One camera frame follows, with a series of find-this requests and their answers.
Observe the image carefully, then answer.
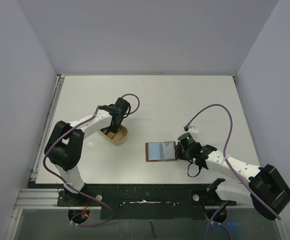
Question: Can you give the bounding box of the black thin wire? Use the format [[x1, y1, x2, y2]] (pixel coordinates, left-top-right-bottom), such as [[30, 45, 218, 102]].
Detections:
[[186, 162, 202, 178]]

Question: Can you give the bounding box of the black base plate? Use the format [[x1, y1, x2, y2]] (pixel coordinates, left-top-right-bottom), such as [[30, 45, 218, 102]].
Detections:
[[57, 184, 224, 220]]

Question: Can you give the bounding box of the brown leather card holder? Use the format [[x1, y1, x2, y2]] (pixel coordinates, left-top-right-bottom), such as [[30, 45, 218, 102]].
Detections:
[[145, 142, 177, 162]]

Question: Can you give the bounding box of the beige oval tray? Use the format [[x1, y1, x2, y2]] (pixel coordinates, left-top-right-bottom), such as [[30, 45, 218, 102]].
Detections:
[[98, 125, 128, 146]]

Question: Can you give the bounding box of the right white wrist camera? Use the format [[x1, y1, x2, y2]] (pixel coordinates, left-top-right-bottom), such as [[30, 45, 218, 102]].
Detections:
[[184, 125, 199, 134]]

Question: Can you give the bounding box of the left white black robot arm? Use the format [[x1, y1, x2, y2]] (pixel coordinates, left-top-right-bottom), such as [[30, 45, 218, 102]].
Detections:
[[42, 97, 131, 206]]

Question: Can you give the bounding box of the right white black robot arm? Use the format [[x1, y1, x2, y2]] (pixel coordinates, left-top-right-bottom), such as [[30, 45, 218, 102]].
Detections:
[[175, 132, 290, 220]]

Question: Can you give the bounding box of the aluminium frame rail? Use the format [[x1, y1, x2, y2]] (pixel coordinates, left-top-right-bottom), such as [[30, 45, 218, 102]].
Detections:
[[13, 186, 284, 210]]

